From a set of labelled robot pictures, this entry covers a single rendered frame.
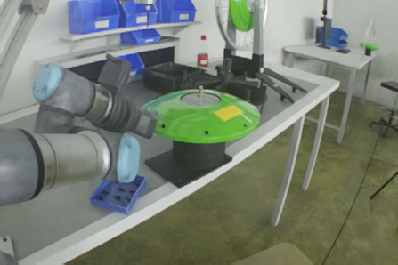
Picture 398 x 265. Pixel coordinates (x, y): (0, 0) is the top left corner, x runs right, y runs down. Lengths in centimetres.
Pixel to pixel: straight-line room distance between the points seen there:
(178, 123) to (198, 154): 12
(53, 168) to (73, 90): 20
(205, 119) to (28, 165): 49
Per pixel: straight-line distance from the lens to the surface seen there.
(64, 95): 41
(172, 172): 73
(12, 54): 52
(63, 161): 26
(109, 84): 49
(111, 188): 70
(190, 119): 64
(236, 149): 87
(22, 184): 22
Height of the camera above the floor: 134
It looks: 23 degrees down
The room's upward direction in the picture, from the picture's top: 2 degrees clockwise
